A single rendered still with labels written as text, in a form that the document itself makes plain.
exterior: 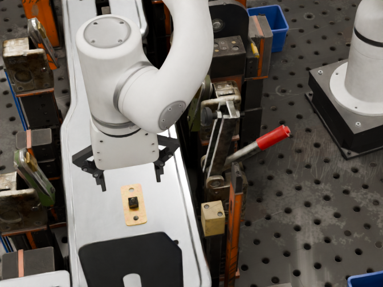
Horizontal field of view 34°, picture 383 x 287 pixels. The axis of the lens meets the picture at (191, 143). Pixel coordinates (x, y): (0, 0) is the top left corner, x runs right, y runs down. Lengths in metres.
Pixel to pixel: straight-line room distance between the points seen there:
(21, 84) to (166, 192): 0.45
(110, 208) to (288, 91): 0.75
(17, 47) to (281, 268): 0.73
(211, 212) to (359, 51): 0.61
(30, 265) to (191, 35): 0.52
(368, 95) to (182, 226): 0.65
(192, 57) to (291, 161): 0.81
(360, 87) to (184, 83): 0.81
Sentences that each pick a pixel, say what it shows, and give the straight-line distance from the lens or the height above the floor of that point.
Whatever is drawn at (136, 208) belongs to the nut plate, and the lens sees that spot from 1.11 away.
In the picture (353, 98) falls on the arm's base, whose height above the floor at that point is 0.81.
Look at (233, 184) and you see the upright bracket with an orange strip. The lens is 0.93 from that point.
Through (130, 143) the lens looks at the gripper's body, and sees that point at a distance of 0.94.
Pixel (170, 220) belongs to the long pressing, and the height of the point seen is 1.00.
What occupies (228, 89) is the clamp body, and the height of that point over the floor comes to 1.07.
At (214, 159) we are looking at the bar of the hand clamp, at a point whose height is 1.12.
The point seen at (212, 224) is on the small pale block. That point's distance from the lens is 1.03.
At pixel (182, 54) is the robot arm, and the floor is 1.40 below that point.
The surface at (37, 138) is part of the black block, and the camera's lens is 1.26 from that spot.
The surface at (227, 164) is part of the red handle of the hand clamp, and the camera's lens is 1.06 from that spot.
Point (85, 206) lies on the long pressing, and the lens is 1.13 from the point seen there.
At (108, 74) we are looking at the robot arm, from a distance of 0.81.
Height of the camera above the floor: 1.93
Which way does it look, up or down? 51 degrees down
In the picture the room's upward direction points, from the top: 1 degrees counter-clockwise
